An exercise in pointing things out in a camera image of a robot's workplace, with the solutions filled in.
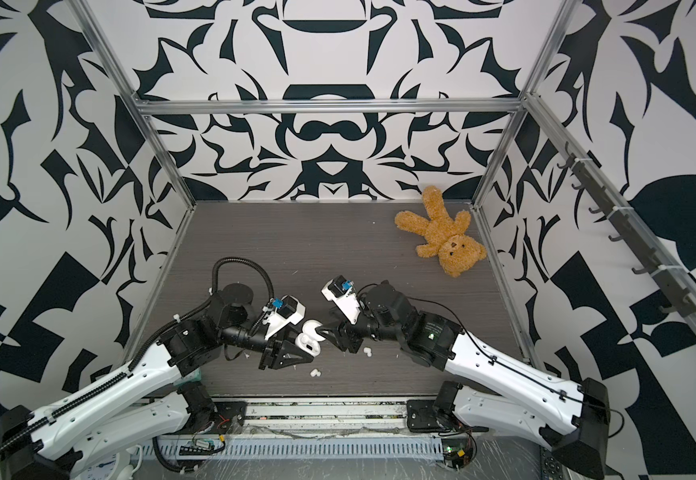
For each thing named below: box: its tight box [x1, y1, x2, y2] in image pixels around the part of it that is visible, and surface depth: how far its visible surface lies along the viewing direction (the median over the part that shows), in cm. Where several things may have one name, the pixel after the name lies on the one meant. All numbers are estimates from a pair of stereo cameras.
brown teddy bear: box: [395, 185, 487, 278], surface depth 104 cm
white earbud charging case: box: [295, 319, 326, 357], surface depth 65 cm
